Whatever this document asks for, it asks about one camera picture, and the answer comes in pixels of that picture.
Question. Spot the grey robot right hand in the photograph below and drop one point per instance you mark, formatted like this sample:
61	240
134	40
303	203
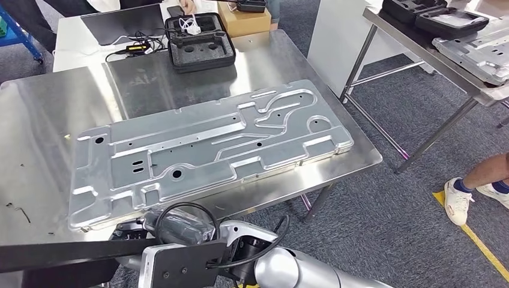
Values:
179	228

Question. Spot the black plastic bracket part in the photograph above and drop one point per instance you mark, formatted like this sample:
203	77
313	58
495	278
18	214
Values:
79	252

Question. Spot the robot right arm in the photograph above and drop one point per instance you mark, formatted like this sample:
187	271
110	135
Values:
310	270

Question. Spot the white workbench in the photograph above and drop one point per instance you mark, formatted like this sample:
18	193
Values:
278	59

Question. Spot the stainless steel workbench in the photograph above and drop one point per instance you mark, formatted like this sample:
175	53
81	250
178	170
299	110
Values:
457	77

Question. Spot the stamped silver metal panel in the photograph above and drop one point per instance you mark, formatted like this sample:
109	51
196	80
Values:
485	55
199	159

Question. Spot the black foam case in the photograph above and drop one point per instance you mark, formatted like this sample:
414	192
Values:
453	24
202	51
413	10

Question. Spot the yellow black adapter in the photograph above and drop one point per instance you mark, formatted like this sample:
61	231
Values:
137	49

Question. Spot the dark grey laptop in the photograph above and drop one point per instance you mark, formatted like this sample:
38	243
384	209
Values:
119	24

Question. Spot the small brown cardboard box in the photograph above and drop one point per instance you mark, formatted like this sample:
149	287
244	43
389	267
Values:
246	24

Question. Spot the black phone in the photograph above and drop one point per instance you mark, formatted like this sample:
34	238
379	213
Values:
175	10

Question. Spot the white table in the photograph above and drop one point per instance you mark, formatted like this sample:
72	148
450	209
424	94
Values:
67	39

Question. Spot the white partition panel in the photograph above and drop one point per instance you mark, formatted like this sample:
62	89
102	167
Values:
330	39

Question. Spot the blue metal cart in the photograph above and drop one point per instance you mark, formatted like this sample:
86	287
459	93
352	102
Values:
20	33

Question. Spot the green plastic crate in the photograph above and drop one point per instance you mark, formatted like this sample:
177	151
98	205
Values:
2	28

